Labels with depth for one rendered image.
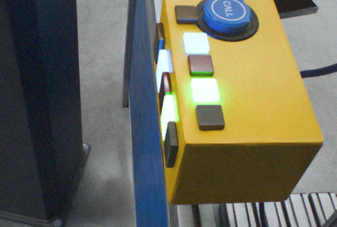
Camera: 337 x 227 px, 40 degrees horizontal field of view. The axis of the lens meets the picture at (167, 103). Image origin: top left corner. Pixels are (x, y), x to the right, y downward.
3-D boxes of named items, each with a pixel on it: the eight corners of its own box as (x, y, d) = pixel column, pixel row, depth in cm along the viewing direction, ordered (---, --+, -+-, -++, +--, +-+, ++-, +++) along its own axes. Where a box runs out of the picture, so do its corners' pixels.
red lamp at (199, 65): (213, 77, 35) (214, 71, 34) (189, 76, 34) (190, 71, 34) (209, 59, 36) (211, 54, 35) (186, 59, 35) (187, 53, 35)
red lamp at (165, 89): (167, 116, 37) (172, 92, 35) (160, 116, 37) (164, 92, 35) (165, 95, 39) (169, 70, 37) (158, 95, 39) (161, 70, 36)
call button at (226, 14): (252, 40, 38) (258, 24, 37) (204, 39, 38) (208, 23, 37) (242, 8, 41) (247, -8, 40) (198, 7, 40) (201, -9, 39)
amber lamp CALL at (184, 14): (197, 25, 38) (199, 19, 38) (175, 24, 38) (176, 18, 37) (194, 10, 39) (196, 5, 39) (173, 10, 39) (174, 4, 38)
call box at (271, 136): (282, 211, 40) (329, 141, 32) (165, 215, 38) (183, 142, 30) (245, 73, 50) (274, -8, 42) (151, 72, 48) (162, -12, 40)
